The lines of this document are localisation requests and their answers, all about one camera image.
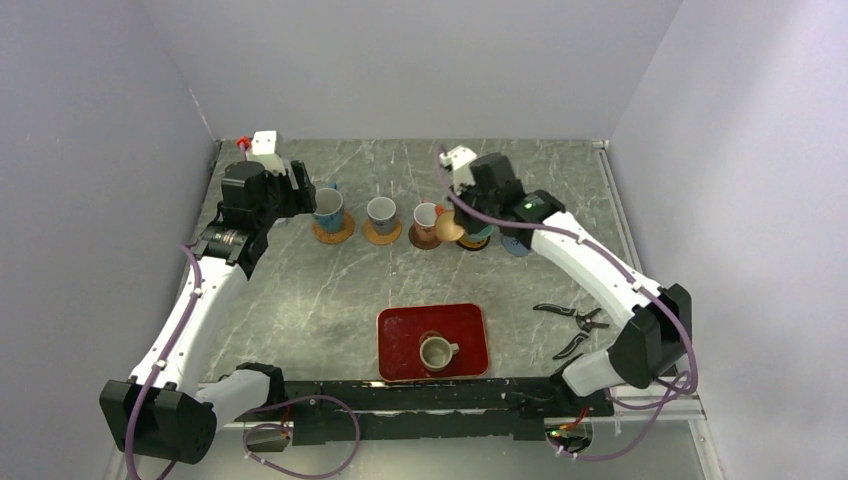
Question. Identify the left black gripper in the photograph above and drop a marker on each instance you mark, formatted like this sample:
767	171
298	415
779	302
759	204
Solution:
306	190

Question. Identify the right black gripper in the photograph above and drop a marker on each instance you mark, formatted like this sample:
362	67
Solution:
467	224

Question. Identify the blue white cup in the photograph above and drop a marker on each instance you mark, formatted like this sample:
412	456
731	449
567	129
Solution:
329	208

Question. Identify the teal green cup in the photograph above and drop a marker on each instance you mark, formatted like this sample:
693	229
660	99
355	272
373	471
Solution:
480	236

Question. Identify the woven rattan coaster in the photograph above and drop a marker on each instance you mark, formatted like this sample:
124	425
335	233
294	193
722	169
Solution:
347	230
375	238

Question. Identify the blue felt coaster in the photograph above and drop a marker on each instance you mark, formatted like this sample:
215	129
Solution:
514	247

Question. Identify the black orange smiley coaster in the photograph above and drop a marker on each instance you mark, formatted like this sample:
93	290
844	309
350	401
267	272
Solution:
473	245

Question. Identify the orange cup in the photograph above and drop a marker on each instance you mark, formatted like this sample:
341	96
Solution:
446	227

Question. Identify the red white cup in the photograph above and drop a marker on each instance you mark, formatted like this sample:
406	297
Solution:
424	216

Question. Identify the small white cup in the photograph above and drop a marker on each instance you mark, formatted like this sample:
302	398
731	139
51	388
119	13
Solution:
382	215

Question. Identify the dark wooden coaster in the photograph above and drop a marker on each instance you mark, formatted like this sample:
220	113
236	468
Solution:
417	242

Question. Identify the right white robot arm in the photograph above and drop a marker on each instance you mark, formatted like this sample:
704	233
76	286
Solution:
654	322

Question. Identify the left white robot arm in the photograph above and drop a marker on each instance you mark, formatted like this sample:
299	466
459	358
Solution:
161	410

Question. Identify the olive green cup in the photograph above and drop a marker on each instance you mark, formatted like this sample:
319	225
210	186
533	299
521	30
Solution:
436	353

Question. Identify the red serving tray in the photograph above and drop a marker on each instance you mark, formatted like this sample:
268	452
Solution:
402	330

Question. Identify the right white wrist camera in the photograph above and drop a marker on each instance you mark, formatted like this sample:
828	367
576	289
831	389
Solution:
457	162

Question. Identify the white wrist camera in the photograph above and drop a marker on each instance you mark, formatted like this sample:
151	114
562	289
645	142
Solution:
457	162
264	147

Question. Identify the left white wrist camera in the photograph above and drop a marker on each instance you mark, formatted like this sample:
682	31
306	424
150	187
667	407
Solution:
264	147

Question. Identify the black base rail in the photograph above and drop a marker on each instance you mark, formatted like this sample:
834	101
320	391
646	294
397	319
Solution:
521	408

